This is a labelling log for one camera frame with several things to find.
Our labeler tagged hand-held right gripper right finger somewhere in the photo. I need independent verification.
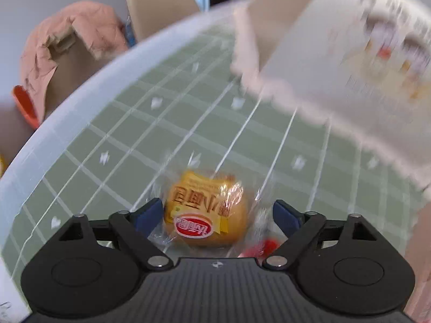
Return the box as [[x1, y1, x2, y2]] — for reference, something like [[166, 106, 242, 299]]
[[263, 199, 380, 271]]

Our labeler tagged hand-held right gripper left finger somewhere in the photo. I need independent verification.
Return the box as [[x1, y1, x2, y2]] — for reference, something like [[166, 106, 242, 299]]
[[58, 198, 174, 272]]

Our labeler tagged yellow label bun packet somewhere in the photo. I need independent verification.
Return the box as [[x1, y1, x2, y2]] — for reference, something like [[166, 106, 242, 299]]
[[148, 155, 270, 258]]

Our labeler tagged red white snack packet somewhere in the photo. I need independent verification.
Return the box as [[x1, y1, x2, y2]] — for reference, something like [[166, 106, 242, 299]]
[[241, 237, 282, 259]]

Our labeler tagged green checked tablecloth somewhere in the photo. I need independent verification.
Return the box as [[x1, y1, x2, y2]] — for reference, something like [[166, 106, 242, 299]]
[[0, 2, 431, 323]]

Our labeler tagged orange plastic object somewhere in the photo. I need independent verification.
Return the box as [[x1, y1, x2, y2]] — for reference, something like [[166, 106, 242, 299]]
[[13, 85, 40, 129]]

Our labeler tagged printed mesh food cover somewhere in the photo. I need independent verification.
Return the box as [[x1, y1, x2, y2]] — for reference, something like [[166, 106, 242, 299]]
[[231, 0, 431, 196]]

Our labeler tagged small blue object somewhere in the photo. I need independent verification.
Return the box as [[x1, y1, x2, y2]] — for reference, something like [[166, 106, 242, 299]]
[[124, 20, 137, 46]]

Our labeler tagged pink padded jacket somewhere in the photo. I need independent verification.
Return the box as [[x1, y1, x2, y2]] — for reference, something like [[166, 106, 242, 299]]
[[19, 1, 130, 126]]

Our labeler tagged beige chair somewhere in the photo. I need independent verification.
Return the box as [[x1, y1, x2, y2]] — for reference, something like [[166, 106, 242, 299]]
[[126, 0, 201, 41]]

